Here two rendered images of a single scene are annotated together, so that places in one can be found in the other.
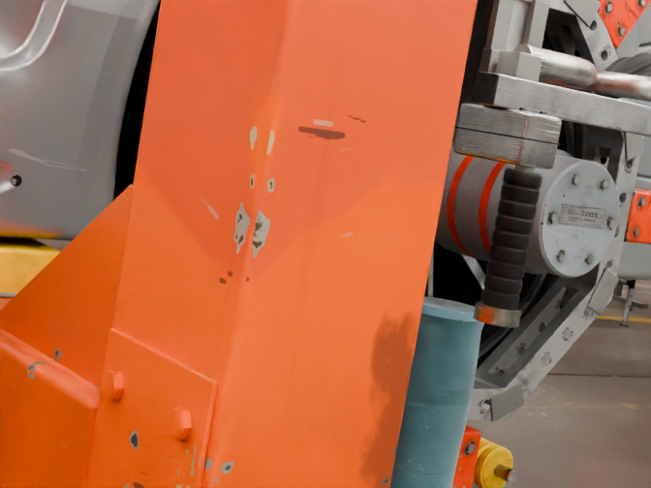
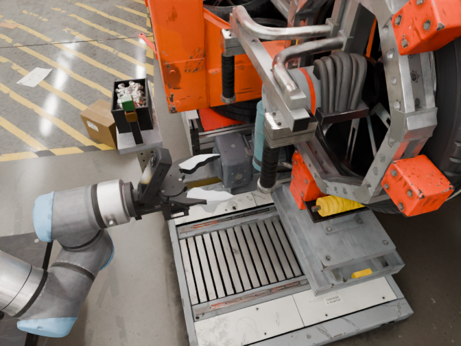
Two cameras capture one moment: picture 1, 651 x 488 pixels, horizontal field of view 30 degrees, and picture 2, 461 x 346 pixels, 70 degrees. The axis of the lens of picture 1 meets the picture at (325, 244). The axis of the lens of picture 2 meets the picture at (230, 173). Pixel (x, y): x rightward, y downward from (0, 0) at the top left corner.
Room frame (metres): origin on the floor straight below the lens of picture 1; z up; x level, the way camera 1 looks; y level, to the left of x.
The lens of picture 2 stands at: (1.47, -0.89, 1.34)
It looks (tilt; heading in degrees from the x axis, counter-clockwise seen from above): 50 degrees down; 114
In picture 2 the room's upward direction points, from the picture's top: straight up
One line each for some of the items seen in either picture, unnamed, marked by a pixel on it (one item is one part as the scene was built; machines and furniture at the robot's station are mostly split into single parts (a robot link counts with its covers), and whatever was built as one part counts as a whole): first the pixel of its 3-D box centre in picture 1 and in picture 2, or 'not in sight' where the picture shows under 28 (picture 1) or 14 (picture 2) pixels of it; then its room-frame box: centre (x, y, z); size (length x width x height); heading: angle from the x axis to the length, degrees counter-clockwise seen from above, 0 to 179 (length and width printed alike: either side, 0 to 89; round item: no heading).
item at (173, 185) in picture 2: not in sight; (158, 195); (1.18, -0.59, 0.80); 0.12 x 0.08 x 0.09; 39
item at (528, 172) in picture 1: (511, 242); (228, 76); (1.15, -0.17, 0.83); 0.04 x 0.04 x 0.16
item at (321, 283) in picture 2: not in sight; (330, 225); (1.57, -0.05, 0.13); 0.50 x 0.36 x 0.10; 129
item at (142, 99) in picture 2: not in sight; (132, 104); (0.67, -0.07, 0.51); 0.20 x 0.14 x 0.13; 125
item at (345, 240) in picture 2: not in sight; (341, 199); (1.57, -0.05, 0.32); 0.40 x 0.30 x 0.28; 129
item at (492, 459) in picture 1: (432, 440); (355, 198); (1.59, -0.19, 0.51); 0.29 x 0.06 x 0.06; 39
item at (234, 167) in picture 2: not in sight; (262, 164); (1.21, 0.06, 0.26); 0.42 x 0.18 x 0.35; 39
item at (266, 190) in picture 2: not in sight; (269, 164); (1.36, -0.44, 0.83); 0.04 x 0.04 x 0.16
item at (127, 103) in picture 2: not in sight; (127, 103); (0.78, -0.20, 0.64); 0.04 x 0.04 x 0.04; 39
